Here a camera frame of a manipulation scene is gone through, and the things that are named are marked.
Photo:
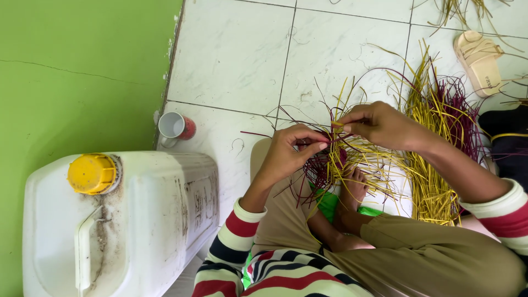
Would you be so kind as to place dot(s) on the person's left hand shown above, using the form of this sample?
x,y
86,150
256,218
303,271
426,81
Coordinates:
x,y
280,156

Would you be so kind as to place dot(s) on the person's right hand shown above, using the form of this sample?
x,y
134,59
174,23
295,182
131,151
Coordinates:
x,y
383,128

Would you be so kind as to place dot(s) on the yellow and maroon woven strands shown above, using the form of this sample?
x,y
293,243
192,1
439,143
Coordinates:
x,y
334,165

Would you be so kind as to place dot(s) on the pile of yellow maroon strands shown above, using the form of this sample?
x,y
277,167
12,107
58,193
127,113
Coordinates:
x,y
433,136

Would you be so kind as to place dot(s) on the person's bare foot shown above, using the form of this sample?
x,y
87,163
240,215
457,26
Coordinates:
x,y
352,194

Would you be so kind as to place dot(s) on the black ankle band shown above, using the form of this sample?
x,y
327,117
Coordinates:
x,y
323,248

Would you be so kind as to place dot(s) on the person's striped sweater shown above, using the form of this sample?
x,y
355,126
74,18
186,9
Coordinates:
x,y
231,247

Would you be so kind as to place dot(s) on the white and red mug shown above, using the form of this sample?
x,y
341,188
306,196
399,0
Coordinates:
x,y
175,128

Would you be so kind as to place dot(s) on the beige sandal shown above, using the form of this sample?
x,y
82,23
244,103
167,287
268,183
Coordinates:
x,y
480,62

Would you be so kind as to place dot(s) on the black cloth with yellow stripe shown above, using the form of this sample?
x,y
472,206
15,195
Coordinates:
x,y
509,144

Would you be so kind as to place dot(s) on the person's khaki trousers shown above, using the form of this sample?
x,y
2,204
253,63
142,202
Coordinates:
x,y
412,260

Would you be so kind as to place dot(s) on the loose bunch of yellow strands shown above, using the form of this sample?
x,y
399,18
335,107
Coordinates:
x,y
462,10

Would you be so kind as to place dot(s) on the white plastic jerrycan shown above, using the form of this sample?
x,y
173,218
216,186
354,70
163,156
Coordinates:
x,y
152,222

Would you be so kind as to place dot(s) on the yellow jerrycan cap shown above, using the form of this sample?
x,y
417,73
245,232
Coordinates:
x,y
91,173

